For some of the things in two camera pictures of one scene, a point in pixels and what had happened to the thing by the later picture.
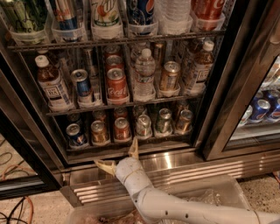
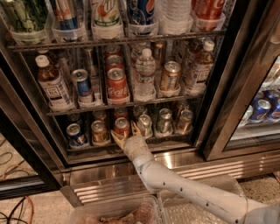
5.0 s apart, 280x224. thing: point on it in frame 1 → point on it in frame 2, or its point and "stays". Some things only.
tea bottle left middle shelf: [51, 80] stays
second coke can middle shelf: [114, 60] stays
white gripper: [127, 170] → [135, 145]
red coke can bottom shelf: [122, 129] stays
